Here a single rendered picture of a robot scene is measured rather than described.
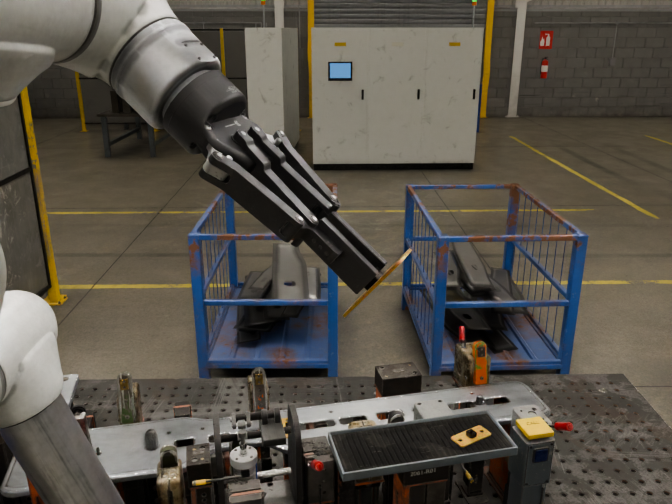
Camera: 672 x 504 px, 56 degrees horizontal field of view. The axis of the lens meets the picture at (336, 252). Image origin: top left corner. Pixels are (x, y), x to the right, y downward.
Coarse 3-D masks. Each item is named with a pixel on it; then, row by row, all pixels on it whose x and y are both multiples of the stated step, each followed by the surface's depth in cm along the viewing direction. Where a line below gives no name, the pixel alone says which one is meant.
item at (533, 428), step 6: (516, 420) 138; (522, 420) 138; (528, 420) 138; (534, 420) 138; (540, 420) 138; (522, 426) 136; (528, 426) 136; (534, 426) 136; (540, 426) 136; (546, 426) 136; (528, 432) 134; (534, 432) 134; (540, 432) 134; (546, 432) 134; (552, 432) 134; (528, 438) 133; (534, 438) 133
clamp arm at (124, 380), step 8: (120, 376) 165; (128, 376) 165; (120, 384) 164; (128, 384) 165; (120, 392) 165; (128, 392) 166; (120, 400) 165; (128, 400) 166; (120, 408) 166; (128, 408) 166; (120, 416) 166; (128, 416) 166
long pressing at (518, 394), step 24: (504, 384) 182; (312, 408) 170; (336, 408) 170; (360, 408) 170; (384, 408) 170; (408, 408) 170; (480, 408) 170; (504, 408) 170; (96, 432) 160; (120, 432) 160; (144, 432) 160; (192, 432) 160; (312, 432) 160; (120, 456) 151; (144, 456) 151; (24, 480) 143; (120, 480) 144
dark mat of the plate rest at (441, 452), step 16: (480, 416) 139; (352, 432) 134; (368, 432) 134; (384, 432) 134; (400, 432) 134; (416, 432) 134; (432, 432) 134; (448, 432) 134; (496, 432) 134; (336, 448) 129; (352, 448) 129; (368, 448) 129; (384, 448) 129; (400, 448) 129; (416, 448) 129; (432, 448) 129; (448, 448) 129; (464, 448) 129; (480, 448) 129; (496, 448) 129; (352, 464) 124; (368, 464) 124; (384, 464) 124
